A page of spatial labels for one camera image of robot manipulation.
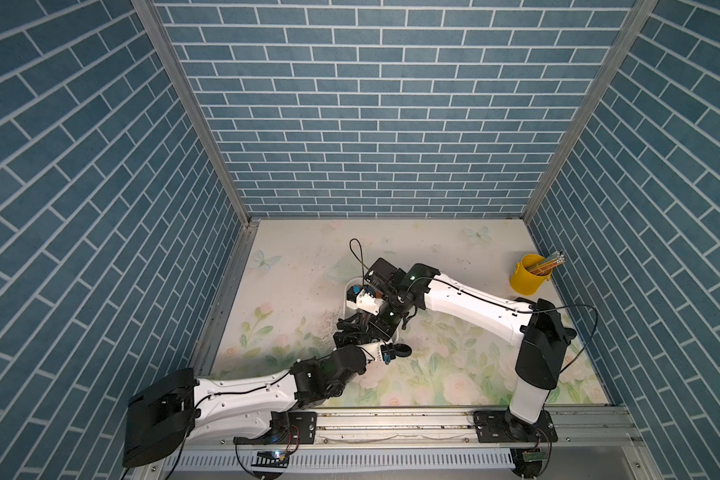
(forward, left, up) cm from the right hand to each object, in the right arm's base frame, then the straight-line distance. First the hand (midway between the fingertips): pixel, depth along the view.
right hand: (373, 334), depth 77 cm
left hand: (+3, +2, -1) cm, 3 cm away
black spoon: (-3, -8, +1) cm, 8 cm away
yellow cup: (+25, -47, -7) cm, 54 cm away
